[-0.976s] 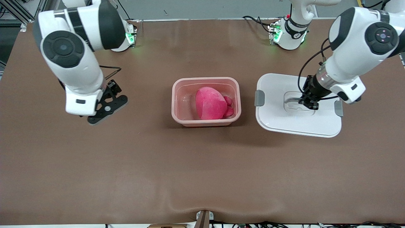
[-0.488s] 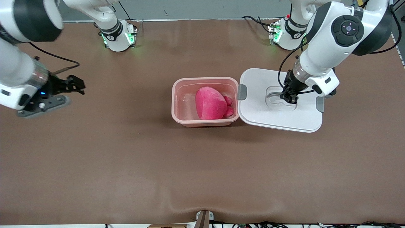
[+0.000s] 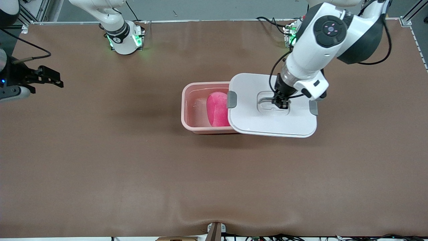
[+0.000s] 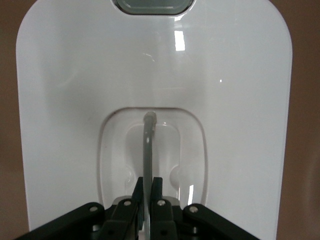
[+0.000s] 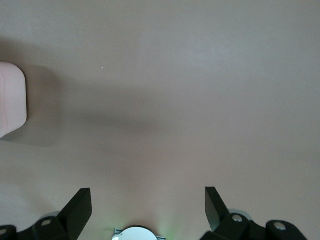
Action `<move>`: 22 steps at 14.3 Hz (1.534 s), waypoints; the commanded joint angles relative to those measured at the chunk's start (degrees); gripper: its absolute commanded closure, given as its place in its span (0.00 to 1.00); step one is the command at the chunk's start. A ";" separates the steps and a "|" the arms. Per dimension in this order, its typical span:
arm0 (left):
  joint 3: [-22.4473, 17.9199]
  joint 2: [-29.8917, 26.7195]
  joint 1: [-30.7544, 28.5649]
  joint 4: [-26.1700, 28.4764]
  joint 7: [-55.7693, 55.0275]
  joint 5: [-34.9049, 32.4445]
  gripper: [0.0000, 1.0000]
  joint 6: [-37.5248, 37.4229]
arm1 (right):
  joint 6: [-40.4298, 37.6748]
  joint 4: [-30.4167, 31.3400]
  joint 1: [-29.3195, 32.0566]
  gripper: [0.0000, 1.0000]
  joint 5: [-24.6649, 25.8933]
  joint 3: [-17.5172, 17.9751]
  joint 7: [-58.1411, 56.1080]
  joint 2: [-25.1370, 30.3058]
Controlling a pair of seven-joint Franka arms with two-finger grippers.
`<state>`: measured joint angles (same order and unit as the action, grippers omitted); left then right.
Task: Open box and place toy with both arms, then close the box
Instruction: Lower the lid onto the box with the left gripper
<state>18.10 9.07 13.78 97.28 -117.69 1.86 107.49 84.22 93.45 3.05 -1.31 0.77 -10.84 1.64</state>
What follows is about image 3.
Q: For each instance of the white box lid grey clips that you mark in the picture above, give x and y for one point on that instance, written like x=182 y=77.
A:
x=254 y=124

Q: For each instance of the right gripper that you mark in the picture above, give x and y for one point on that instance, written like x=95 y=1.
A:
x=16 y=75

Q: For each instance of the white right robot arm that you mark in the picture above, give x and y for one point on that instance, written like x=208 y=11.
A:
x=122 y=36

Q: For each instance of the pink plush toy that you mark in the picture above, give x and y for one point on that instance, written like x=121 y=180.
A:
x=217 y=110

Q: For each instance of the metal table corner bracket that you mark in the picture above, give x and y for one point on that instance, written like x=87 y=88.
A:
x=24 y=28
x=405 y=22

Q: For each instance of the brown table mat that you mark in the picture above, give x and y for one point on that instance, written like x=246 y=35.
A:
x=214 y=174

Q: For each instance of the aluminium frame structure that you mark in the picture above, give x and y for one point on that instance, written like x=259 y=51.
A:
x=45 y=10

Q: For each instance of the aluminium profile beam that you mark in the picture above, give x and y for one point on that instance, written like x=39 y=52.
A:
x=414 y=7

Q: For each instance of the metal clamp bracket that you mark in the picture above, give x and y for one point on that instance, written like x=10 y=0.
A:
x=215 y=231

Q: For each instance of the pink plastic box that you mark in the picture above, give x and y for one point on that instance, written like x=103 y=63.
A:
x=194 y=110

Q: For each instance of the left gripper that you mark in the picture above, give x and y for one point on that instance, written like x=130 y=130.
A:
x=282 y=89

